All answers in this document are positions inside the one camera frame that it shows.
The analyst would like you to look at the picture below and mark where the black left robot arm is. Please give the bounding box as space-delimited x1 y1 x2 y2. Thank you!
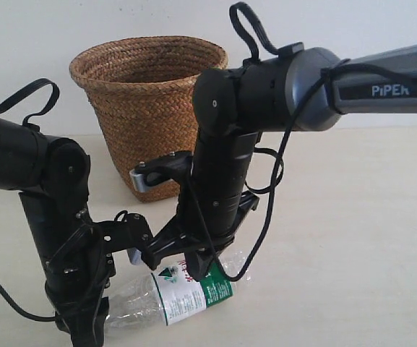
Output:
0 119 110 346

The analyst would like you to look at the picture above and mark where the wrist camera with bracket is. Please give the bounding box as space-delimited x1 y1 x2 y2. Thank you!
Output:
129 150 192 193
95 210 152 265

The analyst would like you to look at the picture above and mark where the brown woven wicker basket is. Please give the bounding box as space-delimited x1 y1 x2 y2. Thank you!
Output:
69 35 228 202

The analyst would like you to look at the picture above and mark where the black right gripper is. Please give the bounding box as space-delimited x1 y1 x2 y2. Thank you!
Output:
142 133 258 278

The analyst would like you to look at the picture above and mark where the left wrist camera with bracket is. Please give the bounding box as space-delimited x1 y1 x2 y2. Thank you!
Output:
95 210 152 265

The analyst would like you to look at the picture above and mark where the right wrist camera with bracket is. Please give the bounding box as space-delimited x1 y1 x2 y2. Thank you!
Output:
129 150 192 193

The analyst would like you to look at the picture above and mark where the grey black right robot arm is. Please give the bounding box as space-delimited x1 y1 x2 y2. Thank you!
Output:
132 43 417 280

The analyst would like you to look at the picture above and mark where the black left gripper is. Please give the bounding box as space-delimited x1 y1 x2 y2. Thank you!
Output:
19 191 110 347

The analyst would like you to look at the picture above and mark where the clear plastic bottle green label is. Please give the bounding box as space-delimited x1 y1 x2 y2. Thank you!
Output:
105 259 251 334

